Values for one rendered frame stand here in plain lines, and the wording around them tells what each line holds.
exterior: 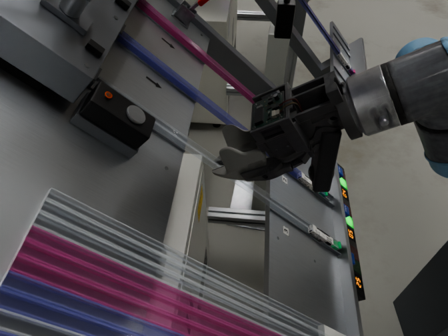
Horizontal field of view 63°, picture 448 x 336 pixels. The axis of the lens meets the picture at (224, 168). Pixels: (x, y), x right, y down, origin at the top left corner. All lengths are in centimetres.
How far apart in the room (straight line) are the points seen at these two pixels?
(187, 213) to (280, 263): 36
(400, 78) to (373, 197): 140
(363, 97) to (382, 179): 148
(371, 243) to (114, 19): 140
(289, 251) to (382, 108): 28
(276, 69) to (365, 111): 71
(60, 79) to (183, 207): 54
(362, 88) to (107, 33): 30
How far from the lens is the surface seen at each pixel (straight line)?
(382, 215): 177
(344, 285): 71
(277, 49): 109
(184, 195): 91
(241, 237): 156
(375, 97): 44
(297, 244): 63
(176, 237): 85
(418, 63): 45
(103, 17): 48
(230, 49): 77
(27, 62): 43
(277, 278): 56
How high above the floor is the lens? 134
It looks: 48 degrees down
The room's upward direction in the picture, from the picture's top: straight up
